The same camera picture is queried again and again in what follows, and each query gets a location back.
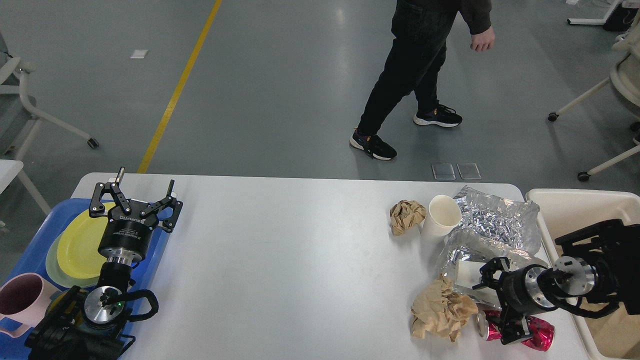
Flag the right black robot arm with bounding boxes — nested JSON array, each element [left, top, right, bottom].
[[473, 219, 640, 351]]

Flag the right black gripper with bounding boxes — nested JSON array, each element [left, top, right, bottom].
[[471, 256, 558, 346]]

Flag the large crumpled brown paper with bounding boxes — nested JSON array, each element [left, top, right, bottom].
[[411, 273, 479, 343]]

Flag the white side table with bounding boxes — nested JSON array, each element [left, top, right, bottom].
[[0, 159, 51, 215]]

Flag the left clear floor plate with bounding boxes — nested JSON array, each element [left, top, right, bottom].
[[430, 162, 457, 181]]

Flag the blue plastic tray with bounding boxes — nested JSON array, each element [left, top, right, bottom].
[[0, 198, 170, 360]]

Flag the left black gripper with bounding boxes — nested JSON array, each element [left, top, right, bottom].
[[89, 167, 184, 265]]

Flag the brown paper bag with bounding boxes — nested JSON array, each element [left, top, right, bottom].
[[585, 305, 640, 360]]

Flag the pink mug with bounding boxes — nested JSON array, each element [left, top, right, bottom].
[[0, 272, 61, 338]]

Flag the right clear floor plate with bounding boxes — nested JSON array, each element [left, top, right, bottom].
[[457, 162, 482, 180]]

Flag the small crumpled brown paper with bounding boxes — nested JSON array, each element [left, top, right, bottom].
[[390, 200, 427, 236]]

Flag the beige plastic bin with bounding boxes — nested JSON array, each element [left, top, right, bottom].
[[526, 189, 640, 360]]

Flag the white paper cup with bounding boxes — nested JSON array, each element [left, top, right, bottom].
[[420, 194, 462, 242], [454, 260, 486, 289]]

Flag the person in dark clothes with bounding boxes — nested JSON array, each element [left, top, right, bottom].
[[349, 0, 495, 161]]

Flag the clear floor plate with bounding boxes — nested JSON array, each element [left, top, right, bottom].
[[457, 162, 482, 180], [430, 162, 457, 181]]

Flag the crushed red can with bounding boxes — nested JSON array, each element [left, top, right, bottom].
[[475, 309, 555, 352]]

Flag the teal mug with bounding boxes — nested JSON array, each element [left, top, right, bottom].
[[46, 288, 89, 326]]

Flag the light green plate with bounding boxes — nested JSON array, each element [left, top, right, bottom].
[[45, 234, 99, 289]]

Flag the yellow plate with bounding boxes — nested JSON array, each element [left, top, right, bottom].
[[57, 210, 108, 280]]

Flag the white office chair left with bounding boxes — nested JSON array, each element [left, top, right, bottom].
[[0, 36, 99, 161]]

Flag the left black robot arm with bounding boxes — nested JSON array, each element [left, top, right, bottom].
[[25, 167, 183, 360]]

